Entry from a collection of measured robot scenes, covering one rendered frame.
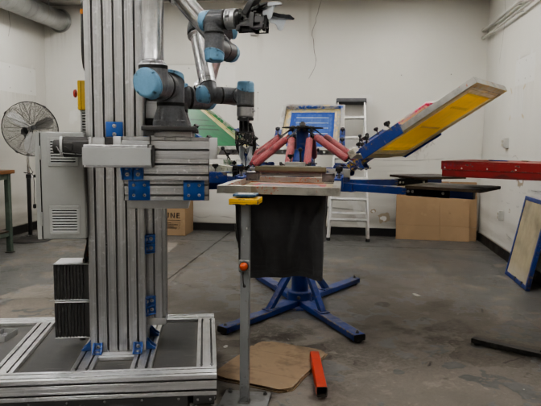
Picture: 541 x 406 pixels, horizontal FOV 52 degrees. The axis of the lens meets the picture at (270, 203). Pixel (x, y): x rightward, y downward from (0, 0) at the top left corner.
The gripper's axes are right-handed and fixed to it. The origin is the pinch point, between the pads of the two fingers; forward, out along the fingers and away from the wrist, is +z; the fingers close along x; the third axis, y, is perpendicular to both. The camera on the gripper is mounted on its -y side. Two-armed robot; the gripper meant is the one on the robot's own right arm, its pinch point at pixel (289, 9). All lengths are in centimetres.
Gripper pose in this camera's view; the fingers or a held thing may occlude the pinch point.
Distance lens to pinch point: 215.6
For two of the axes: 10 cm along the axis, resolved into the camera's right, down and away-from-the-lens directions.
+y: -0.6, 10.0, -0.2
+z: 9.4, 0.5, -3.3
